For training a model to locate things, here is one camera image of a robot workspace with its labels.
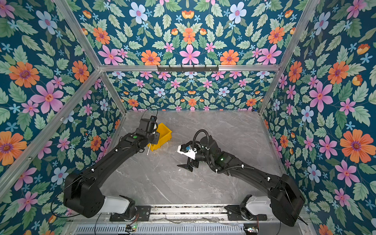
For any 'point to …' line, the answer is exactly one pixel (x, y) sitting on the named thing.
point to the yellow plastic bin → (165, 135)
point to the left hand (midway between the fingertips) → (155, 130)
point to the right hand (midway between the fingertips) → (181, 153)
